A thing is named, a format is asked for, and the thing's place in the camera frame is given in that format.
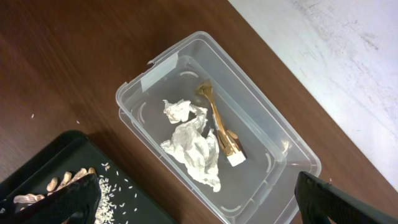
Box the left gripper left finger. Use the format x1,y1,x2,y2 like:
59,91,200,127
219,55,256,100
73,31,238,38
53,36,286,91
1,174,101,223

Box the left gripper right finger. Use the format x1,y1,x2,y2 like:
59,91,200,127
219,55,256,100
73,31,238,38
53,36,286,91
294,171,397,224

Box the food scraps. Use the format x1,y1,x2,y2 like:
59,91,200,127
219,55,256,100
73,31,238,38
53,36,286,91
13,167,125,224

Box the brown coffee sachet wrapper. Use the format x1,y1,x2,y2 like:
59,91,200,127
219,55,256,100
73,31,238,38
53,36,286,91
195,80,247,167

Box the white napkin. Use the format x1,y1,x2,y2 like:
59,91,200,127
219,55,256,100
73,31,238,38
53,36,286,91
160,100,221,192

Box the black rectangular tray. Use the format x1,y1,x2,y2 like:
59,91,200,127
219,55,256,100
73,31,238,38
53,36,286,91
1,130,174,223

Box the clear plastic bin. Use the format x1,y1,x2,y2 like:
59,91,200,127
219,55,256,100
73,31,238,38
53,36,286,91
115,30,322,224

